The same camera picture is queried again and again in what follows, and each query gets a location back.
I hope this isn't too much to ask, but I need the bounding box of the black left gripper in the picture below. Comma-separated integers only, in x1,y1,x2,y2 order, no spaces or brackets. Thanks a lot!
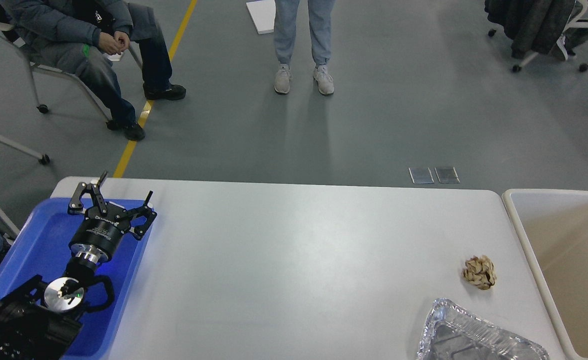
67,170,157,262

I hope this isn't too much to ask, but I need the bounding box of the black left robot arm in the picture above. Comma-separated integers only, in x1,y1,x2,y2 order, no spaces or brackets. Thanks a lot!
0,175,157,360

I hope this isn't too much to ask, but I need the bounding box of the blue plastic tray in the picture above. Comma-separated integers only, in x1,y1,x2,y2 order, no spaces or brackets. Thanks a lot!
0,197,151,360

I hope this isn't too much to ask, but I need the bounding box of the white chair at left edge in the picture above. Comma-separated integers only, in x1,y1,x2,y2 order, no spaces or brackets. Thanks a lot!
0,135,51,166

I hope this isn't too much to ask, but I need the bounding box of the seated person in grey jacket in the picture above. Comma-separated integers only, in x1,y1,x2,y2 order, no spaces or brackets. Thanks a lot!
0,0,186,141

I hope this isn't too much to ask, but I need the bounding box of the white chair under seated person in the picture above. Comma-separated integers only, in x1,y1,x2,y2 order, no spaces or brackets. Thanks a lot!
0,22,120,131

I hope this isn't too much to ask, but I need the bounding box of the white board on floor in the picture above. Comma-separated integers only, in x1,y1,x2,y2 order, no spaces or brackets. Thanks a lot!
246,0,276,35

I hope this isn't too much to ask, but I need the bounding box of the standing person in jeans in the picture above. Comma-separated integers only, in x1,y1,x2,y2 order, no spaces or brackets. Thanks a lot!
273,0,336,96

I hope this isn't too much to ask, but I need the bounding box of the left floor metal plate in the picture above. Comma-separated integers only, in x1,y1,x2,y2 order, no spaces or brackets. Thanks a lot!
408,167,435,185

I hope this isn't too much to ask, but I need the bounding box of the floor metal plate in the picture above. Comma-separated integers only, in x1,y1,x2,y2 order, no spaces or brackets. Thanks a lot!
435,166,460,184
408,167,435,185

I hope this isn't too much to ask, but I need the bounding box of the right floor metal plate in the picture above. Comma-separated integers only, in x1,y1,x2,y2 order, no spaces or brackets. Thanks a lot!
435,166,460,184

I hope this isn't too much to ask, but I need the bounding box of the aluminium foil tray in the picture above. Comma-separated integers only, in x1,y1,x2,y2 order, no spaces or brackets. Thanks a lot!
416,298,549,360

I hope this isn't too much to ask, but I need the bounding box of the crumpled brown paper ball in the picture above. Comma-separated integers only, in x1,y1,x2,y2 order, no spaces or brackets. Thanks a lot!
461,255,496,290

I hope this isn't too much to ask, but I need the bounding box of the beige plastic bin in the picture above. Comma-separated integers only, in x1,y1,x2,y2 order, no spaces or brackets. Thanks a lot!
502,189,588,360

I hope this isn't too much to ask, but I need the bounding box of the chair with dark coat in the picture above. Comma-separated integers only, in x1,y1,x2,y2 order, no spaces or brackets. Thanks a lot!
484,0,588,73

